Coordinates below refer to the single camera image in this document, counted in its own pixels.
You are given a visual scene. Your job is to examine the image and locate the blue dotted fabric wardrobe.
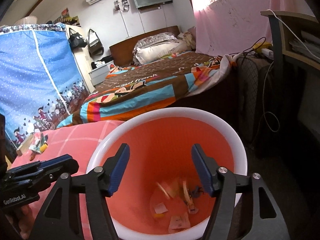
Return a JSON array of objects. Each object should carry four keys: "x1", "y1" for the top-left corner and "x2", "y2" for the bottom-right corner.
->
[{"x1": 0, "y1": 22, "x2": 87, "y2": 150}]

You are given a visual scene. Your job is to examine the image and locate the pink plaid blanket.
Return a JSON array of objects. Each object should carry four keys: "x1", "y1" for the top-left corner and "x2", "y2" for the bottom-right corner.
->
[{"x1": 11, "y1": 120, "x2": 125, "y2": 240}]

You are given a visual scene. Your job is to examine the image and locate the clear packet with green print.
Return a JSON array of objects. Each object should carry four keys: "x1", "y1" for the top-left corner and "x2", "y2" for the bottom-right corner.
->
[{"x1": 30, "y1": 139, "x2": 43, "y2": 153}]

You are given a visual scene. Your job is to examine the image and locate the wall electrical box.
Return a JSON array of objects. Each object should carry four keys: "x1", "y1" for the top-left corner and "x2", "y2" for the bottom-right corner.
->
[{"x1": 114, "y1": 0, "x2": 130, "y2": 13}]

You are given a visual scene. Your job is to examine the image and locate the floral pillow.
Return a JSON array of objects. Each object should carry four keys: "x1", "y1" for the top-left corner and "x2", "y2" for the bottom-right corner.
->
[{"x1": 132, "y1": 32, "x2": 178, "y2": 48}]

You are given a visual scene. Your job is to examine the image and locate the black handbag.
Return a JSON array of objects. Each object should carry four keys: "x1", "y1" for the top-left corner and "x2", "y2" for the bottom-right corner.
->
[{"x1": 68, "y1": 27, "x2": 88, "y2": 49}]

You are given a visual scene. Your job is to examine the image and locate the dark cloth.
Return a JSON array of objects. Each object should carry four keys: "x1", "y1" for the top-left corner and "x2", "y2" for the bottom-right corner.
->
[{"x1": 90, "y1": 55, "x2": 114, "y2": 69}]

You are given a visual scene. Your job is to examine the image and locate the black cables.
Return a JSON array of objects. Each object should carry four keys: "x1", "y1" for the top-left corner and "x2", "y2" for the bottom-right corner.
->
[{"x1": 232, "y1": 37, "x2": 267, "y2": 55}]

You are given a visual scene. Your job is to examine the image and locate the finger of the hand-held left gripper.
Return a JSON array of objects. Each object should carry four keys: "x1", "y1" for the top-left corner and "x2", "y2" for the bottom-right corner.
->
[
  {"x1": 5, "y1": 159, "x2": 79, "y2": 189},
  {"x1": 10, "y1": 154, "x2": 74, "y2": 174}
]

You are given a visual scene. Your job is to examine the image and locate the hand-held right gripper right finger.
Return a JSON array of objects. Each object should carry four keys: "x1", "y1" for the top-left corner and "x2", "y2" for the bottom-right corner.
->
[{"x1": 191, "y1": 144, "x2": 290, "y2": 240}]

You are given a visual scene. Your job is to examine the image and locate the beige crumpled cloth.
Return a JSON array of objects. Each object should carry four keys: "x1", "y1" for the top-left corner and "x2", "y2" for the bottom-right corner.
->
[{"x1": 177, "y1": 31, "x2": 197, "y2": 49}]

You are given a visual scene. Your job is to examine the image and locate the white nightstand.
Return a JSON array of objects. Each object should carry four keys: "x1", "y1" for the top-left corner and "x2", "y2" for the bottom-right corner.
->
[{"x1": 88, "y1": 64, "x2": 112, "y2": 85}]

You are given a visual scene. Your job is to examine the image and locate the white plastic basin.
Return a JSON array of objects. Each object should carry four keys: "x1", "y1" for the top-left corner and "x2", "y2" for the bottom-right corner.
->
[{"x1": 14, "y1": 16, "x2": 38, "y2": 27}]

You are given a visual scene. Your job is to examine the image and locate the dark checked fabric case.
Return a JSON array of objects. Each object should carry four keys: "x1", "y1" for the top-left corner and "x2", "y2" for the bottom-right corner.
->
[{"x1": 236, "y1": 55, "x2": 273, "y2": 143}]

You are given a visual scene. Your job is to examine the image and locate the stack of papers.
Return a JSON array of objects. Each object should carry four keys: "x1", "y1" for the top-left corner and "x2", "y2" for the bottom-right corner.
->
[{"x1": 287, "y1": 30, "x2": 320, "y2": 55}]

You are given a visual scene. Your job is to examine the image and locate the pink curtain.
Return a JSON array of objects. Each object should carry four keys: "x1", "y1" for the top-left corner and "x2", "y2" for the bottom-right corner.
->
[{"x1": 186, "y1": 0, "x2": 293, "y2": 58}]

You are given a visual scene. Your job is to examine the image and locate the white pillow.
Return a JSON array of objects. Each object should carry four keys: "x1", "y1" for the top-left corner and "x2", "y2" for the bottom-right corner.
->
[{"x1": 134, "y1": 39, "x2": 188, "y2": 64}]

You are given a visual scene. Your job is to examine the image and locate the orange bin with white rim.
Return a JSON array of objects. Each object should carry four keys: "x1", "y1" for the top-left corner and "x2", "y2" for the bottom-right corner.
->
[{"x1": 86, "y1": 107, "x2": 248, "y2": 240}]

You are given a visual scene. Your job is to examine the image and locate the brown handbag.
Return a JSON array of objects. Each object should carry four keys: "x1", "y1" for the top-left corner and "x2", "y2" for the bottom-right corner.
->
[{"x1": 87, "y1": 29, "x2": 104, "y2": 57}]

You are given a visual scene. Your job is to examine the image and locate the person's left hand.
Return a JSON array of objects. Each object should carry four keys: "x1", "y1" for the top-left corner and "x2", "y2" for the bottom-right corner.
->
[{"x1": 10, "y1": 204, "x2": 34, "y2": 239}]

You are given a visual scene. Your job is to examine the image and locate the bed with colourful blanket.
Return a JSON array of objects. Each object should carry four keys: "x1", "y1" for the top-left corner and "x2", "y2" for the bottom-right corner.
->
[{"x1": 56, "y1": 51, "x2": 237, "y2": 130}]

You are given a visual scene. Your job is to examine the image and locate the yellow power adapter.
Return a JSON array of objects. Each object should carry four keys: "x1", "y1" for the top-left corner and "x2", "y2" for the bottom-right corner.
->
[{"x1": 252, "y1": 42, "x2": 272, "y2": 50}]

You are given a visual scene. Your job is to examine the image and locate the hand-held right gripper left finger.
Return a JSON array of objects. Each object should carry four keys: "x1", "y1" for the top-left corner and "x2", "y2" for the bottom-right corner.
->
[{"x1": 34, "y1": 143, "x2": 130, "y2": 240}]

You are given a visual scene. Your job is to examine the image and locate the pile of colourful boxes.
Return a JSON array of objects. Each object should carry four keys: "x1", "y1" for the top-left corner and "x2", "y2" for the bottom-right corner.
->
[{"x1": 47, "y1": 8, "x2": 82, "y2": 28}]

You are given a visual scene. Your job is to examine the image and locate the tan wrapper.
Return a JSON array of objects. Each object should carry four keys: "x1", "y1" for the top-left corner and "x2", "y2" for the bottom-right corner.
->
[{"x1": 157, "y1": 179, "x2": 192, "y2": 207}]

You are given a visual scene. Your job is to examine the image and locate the pink printed wrapper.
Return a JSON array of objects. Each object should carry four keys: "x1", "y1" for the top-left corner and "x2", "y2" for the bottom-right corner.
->
[{"x1": 169, "y1": 212, "x2": 190, "y2": 233}]

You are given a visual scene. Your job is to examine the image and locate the small wooden box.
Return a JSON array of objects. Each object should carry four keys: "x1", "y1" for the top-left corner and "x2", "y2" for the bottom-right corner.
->
[{"x1": 15, "y1": 136, "x2": 33, "y2": 155}]

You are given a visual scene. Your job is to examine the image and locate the wooden desk shelf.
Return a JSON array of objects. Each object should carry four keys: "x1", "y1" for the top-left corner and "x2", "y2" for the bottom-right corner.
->
[{"x1": 267, "y1": 9, "x2": 320, "y2": 55}]

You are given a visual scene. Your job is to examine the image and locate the wooden bed headboard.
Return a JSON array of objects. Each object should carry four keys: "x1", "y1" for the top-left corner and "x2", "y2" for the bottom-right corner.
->
[{"x1": 109, "y1": 25, "x2": 181, "y2": 67}]

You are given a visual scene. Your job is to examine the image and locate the white power cord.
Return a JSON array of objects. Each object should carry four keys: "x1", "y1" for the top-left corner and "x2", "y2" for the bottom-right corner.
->
[{"x1": 259, "y1": 60, "x2": 280, "y2": 132}]

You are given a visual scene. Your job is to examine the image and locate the white paper scrap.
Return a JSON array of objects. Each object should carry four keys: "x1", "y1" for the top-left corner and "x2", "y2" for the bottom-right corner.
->
[{"x1": 154, "y1": 203, "x2": 168, "y2": 214}]

